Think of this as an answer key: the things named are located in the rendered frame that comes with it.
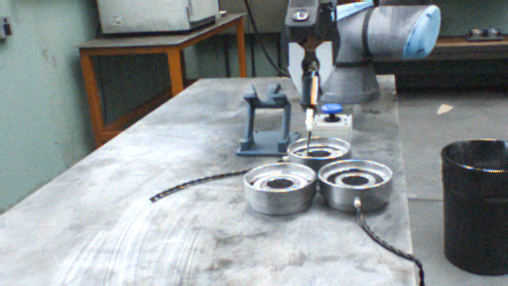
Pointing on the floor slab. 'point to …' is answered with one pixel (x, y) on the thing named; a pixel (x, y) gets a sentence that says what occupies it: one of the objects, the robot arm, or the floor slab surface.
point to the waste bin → (476, 205)
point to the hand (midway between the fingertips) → (312, 88)
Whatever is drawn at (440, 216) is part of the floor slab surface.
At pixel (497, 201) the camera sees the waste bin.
